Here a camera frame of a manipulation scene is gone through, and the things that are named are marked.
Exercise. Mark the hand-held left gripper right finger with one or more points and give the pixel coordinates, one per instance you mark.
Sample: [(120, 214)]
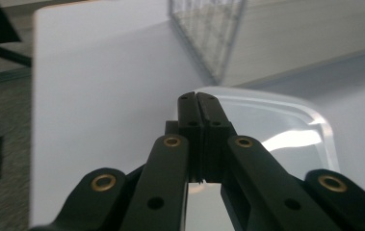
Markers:
[(213, 118)]

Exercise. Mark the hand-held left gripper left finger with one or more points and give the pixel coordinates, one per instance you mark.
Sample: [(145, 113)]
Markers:
[(191, 112)]

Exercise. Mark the small translucent plastic container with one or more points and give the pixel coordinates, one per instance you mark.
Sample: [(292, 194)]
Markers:
[(282, 128)]

